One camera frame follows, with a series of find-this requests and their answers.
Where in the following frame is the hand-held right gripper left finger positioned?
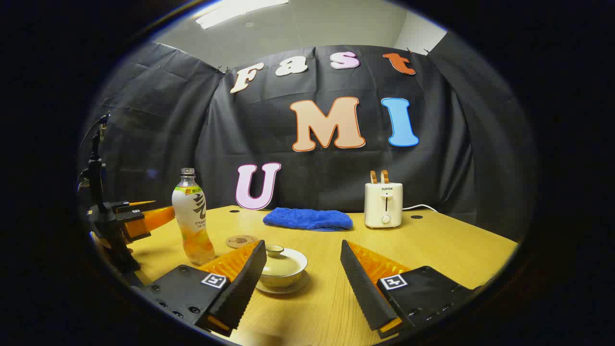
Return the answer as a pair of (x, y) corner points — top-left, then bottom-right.
(132, 239), (268, 337)

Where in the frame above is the blue folded towel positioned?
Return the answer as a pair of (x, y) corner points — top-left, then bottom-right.
(263, 207), (354, 232)

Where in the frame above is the white porcelain teacup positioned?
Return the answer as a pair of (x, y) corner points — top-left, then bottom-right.
(258, 247), (308, 289)

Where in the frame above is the white teacup lid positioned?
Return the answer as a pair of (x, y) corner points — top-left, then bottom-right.
(262, 245), (302, 278)

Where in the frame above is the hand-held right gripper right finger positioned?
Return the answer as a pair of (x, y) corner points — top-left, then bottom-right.
(340, 239), (483, 339)

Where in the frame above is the clear orange-drink water bottle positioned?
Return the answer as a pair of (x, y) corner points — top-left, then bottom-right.
(172, 168), (217, 266)

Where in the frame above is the cream toaster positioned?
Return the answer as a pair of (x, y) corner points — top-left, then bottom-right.
(364, 182), (404, 229)

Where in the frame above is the black backdrop cloth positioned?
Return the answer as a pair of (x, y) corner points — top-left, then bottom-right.
(78, 42), (538, 243)

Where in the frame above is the ceiling light panel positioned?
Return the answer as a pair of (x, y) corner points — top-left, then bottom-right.
(195, 0), (290, 30)

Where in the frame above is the white porcelain saucer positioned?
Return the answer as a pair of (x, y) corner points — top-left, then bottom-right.
(255, 275), (310, 295)

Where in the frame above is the round cork coaster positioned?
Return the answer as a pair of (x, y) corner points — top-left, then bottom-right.
(225, 235), (260, 249)

